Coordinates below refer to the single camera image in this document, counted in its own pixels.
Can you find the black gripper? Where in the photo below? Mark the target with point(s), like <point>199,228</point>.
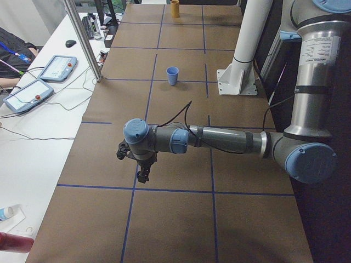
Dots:
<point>144,162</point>

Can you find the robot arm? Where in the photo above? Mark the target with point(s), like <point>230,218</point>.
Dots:
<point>301,149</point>

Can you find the blue ribbed cup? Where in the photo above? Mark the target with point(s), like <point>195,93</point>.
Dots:
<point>172,75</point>

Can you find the wooden cup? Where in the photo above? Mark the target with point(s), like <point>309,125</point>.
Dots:
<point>175,8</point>

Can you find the upper teach pendant tablet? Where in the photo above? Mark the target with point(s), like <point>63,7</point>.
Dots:
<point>58,69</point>

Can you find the teach pendant tablet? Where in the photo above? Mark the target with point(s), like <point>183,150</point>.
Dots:
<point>58,69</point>
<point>28,96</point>

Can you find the lower teach pendant tablet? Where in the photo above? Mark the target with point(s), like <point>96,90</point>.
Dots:
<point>28,96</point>

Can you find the black computer mouse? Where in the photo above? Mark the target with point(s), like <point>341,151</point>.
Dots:
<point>70,43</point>

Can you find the black keyboard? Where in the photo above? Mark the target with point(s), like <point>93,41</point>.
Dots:
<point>87,27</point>

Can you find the white blue tube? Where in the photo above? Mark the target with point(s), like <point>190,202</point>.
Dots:
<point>8,212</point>

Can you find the white paper sheet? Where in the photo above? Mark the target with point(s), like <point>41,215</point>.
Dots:
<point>18,217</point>

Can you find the red bottle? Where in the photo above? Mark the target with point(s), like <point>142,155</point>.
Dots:
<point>14,243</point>

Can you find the seated person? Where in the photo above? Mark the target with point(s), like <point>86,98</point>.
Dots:
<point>16,57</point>

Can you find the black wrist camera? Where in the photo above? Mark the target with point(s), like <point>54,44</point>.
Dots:
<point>123,150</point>

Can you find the white camera pole mount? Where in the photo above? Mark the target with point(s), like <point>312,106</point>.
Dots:
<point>238,78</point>

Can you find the aluminium frame post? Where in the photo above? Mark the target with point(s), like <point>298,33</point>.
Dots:
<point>83,39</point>

